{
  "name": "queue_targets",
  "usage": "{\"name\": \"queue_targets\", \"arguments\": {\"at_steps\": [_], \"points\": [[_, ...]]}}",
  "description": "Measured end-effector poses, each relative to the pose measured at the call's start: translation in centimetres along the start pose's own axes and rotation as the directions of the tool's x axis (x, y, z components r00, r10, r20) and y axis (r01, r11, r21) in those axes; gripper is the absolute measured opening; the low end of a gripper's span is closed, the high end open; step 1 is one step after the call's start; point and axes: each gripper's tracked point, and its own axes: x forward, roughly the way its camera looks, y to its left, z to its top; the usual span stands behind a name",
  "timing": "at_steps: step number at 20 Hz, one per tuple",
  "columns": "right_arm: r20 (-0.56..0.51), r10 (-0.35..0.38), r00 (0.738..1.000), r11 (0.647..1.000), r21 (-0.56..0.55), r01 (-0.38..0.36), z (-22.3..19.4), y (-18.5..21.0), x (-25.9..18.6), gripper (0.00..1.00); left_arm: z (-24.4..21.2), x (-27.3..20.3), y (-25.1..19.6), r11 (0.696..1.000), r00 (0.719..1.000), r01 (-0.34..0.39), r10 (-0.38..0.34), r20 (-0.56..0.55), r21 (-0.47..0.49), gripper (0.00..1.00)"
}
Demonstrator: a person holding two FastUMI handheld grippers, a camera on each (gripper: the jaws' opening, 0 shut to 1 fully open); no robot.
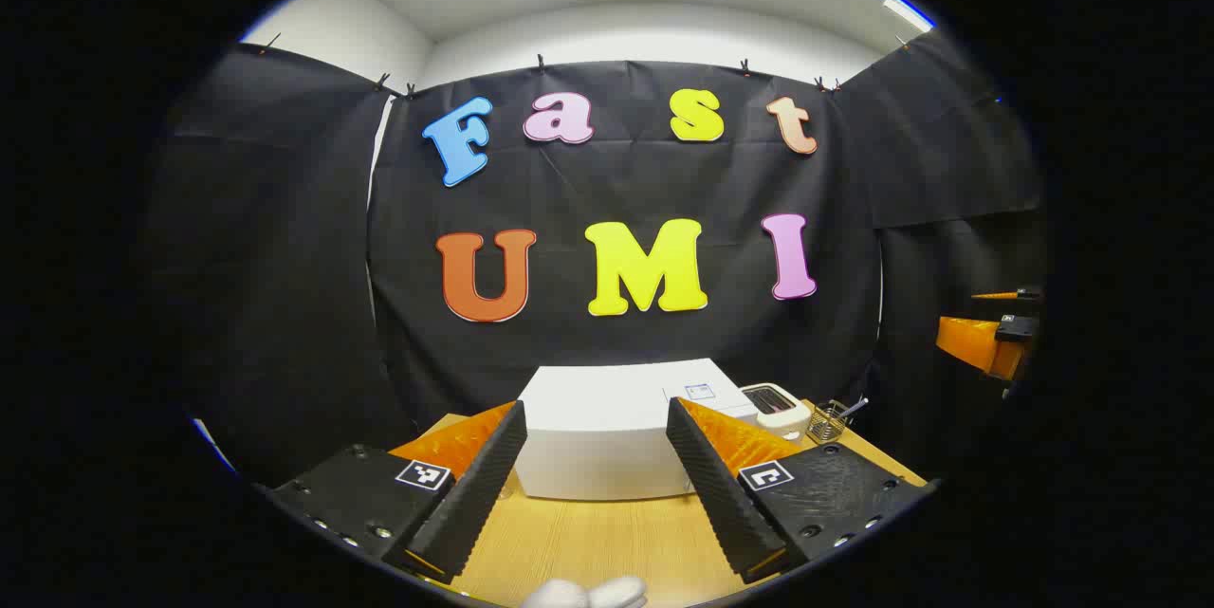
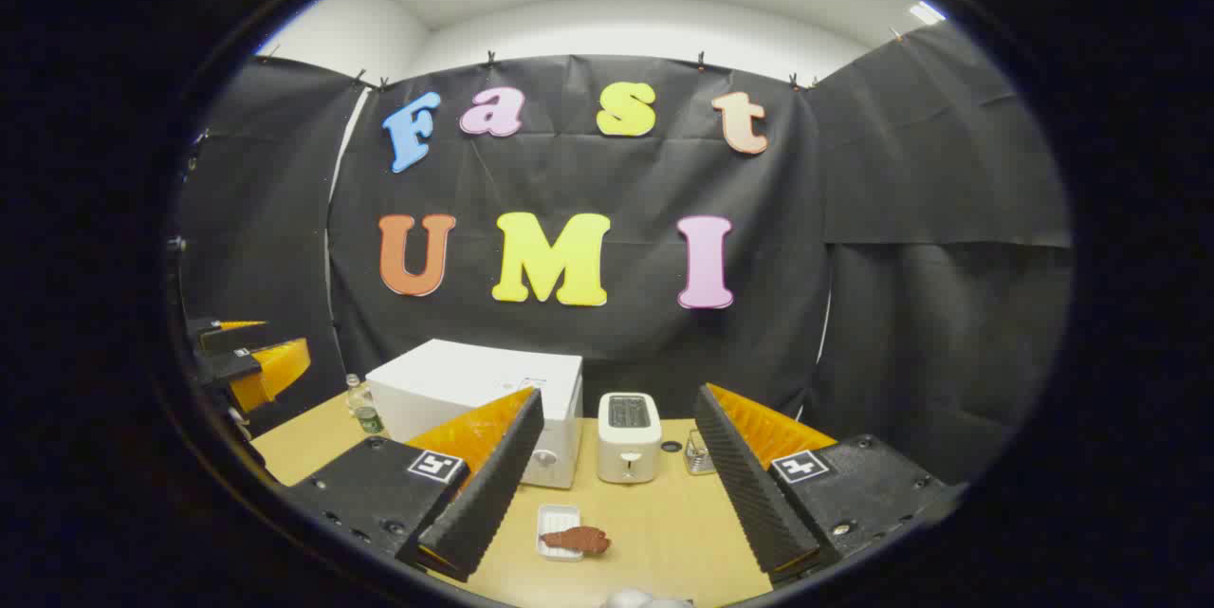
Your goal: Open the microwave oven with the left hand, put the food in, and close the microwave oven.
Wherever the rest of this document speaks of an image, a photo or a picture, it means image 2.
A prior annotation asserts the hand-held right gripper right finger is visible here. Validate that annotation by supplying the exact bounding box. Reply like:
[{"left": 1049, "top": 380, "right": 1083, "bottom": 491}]
[{"left": 693, "top": 382, "right": 968, "bottom": 587}]

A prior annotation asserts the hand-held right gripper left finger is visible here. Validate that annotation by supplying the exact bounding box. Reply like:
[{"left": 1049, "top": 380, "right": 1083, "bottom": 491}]
[{"left": 285, "top": 387, "right": 546, "bottom": 583}]

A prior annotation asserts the brown meat piece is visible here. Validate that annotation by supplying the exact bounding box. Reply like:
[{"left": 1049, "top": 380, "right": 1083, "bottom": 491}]
[{"left": 541, "top": 525, "right": 612, "bottom": 556}]

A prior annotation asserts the white microwave oven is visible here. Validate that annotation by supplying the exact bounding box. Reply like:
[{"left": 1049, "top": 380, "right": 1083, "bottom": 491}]
[{"left": 365, "top": 339, "right": 584, "bottom": 490}]

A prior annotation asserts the metal mesh holder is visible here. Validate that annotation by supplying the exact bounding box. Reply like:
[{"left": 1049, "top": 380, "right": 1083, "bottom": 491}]
[{"left": 684, "top": 428, "right": 717, "bottom": 476}]

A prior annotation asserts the white rectangular tray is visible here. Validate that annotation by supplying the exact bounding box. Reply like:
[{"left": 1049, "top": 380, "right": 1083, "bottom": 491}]
[{"left": 536, "top": 504, "right": 583, "bottom": 562}]

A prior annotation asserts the clear plastic water bottle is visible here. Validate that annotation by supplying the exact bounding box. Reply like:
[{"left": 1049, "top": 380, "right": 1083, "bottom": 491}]
[{"left": 345, "top": 375, "right": 386, "bottom": 436}]

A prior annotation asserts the white toaster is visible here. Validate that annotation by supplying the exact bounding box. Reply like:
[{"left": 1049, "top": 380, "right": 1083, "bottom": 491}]
[{"left": 597, "top": 392, "right": 663, "bottom": 485}]

